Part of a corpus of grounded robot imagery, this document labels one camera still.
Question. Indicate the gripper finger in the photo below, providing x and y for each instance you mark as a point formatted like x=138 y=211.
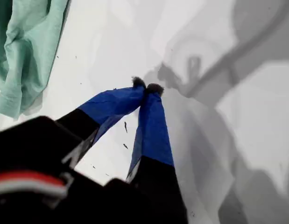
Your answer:
x=152 y=130
x=107 y=105

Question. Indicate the pale green T-shirt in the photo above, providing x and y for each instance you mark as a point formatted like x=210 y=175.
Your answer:
x=30 y=46

